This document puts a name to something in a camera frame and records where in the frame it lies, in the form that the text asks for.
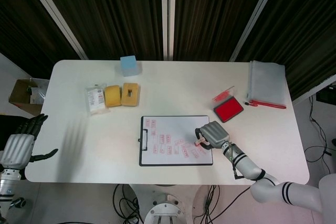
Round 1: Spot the translucent zipper pouch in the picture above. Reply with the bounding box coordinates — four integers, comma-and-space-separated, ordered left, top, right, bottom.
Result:
246, 60, 286, 106

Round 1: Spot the yellow sponge with rectangular hole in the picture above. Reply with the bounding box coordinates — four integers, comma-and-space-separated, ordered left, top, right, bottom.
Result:
120, 82, 140, 108

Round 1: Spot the solid yellow sponge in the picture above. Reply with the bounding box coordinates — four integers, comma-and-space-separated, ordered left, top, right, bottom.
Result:
104, 84, 122, 108

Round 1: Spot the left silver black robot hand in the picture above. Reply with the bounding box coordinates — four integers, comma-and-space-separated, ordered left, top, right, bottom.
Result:
0, 113, 59, 169

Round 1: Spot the black clipboard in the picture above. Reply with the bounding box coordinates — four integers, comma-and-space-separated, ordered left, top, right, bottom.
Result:
139, 115, 214, 167

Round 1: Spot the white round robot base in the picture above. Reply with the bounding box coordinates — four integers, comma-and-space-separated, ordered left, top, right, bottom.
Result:
143, 184, 195, 224

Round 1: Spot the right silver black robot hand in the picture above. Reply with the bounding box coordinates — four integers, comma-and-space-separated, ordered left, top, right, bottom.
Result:
194, 121, 230, 150

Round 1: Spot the white frame post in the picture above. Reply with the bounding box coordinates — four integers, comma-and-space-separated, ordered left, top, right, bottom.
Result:
160, 0, 177, 61
20, 0, 89, 61
228, 0, 286, 62

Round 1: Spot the red pen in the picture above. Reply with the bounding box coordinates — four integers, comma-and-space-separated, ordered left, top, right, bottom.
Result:
244, 100, 287, 109

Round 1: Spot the brown cardboard box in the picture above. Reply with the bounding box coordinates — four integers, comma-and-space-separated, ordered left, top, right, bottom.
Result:
8, 78, 49, 116

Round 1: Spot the black floor cable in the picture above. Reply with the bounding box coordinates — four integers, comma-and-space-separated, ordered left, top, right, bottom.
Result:
306, 95, 336, 162

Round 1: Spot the red ink pad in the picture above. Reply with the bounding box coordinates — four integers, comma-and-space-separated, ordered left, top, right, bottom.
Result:
211, 86, 244, 123

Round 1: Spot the dark pleated curtain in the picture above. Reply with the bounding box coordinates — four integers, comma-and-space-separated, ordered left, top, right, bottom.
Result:
0, 0, 336, 100

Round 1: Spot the light blue foam block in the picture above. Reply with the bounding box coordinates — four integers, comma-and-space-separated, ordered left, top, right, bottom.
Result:
120, 56, 139, 78

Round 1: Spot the black floor device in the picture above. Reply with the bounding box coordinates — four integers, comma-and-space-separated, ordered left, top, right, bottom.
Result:
316, 84, 336, 104

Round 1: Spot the white tissue packet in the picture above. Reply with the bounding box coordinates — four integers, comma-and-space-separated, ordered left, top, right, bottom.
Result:
87, 85, 111, 116

